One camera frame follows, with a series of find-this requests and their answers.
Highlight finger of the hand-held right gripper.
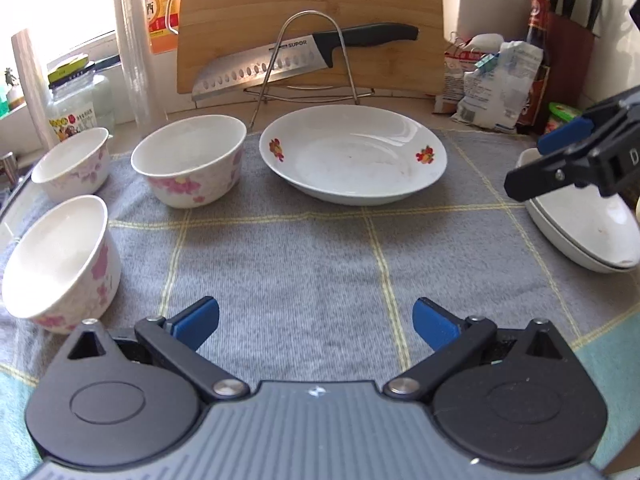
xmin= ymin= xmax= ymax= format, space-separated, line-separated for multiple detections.
xmin=504 ymin=144 xmax=601 ymax=202
xmin=538 ymin=97 xmax=626 ymax=157

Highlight large plastic wrap roll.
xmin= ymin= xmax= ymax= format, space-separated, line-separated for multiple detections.
xmin=111 ymin=0 xmax=153 ymax=126

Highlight dark soy sauce bottle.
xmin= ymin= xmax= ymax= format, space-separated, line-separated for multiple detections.
xmin=517 ymin=0 xmax=551 ymax=136

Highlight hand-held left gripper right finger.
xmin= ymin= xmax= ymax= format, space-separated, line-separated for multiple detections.
xmin=384 ymin=297 xmax=576 ymax=404

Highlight white plate fruit print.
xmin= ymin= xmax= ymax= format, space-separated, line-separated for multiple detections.
xmin=259 ymin=106 xmax=448 ymax=206
xmin=515 ymin=149 xmax=640 ymax=267
xmin=525 ymin=200 xmax=640 ymax=274

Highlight white green printed bag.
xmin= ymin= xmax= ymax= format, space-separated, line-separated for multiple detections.
xmin=452 ymin=40 xmax=545 ymax=133

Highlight steel sink soap dispenser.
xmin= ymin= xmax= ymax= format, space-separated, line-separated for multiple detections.
xmin=0 ymin=151 xmax=21 ymax=191

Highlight red white printed bag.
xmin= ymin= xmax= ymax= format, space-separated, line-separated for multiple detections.
xmin=432 ymin=32 xmax=506 ymax=116

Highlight black handled kitchen knife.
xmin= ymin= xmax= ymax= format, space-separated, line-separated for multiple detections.
xmin=191 ymin=22 xmax=420 ymax=102

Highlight glass jar yellow lid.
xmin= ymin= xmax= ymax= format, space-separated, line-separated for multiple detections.
xmin=46 ymin=55 xmax=115 ymax=141

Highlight small potted plant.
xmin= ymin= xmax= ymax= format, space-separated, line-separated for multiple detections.
xmin=2 ymin=67 xmax=26 ymax=111

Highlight dark brown knife block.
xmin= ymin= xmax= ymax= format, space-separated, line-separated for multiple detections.
xmin=545 ymin=10 xmax=596 ymax=111

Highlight white bowl pink flowers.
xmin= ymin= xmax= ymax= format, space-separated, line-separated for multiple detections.
xmin=130 ymin=115 xmax=248 ymax=209
xmin=31 ymin=127 xmax=111 ymax=204
xmin=1 ymin=195 xmax=122 ymax=335

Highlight grey checked dish towel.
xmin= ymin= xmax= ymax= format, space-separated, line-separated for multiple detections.
xmin=0 ymin=127 xmax=640 ymax=473

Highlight orange cooking wine bottle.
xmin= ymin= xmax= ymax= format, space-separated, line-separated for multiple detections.
xmin=144 ymin=0 xmax=182 ymax=56

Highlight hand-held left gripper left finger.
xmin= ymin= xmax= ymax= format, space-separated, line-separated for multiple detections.
xmin=55 ymin=296 xmax=250 ymax=404

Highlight small plastic wrap roll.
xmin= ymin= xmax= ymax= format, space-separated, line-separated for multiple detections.
xmin=11 ymin=29 xmax=58 ymax=148

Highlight metal wire board rack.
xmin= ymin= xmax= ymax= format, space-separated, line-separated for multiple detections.
xmin=243 ymin=10 xmax=376 ymax=130

